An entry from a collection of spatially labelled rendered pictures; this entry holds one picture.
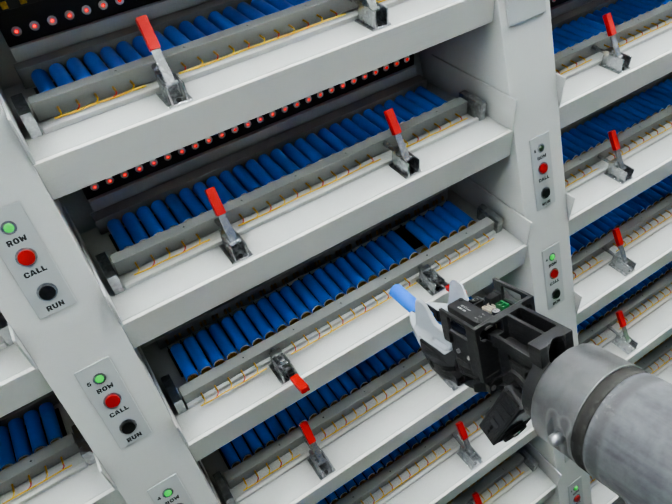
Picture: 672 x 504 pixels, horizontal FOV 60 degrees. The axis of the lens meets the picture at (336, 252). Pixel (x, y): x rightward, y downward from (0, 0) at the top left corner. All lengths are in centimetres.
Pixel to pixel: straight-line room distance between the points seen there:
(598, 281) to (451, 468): 46
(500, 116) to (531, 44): 11
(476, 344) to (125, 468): 47
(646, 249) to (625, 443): 90
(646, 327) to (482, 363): 92
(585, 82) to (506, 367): 61
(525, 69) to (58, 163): 63
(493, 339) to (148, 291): 40
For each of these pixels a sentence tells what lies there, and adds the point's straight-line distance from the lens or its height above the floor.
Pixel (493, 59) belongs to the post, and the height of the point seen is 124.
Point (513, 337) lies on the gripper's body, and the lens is 55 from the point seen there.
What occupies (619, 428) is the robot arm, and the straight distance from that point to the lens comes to 46.
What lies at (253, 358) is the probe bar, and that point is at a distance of 83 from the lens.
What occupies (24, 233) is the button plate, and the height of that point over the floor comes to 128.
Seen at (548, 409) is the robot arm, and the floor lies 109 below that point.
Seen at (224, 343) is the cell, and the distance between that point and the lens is 86.
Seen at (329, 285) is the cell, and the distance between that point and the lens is 90.
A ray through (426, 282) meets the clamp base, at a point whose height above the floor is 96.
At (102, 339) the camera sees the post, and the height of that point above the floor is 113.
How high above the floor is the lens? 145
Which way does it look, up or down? 28 degrees down
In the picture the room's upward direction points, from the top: 17 degrees counter-clockwise
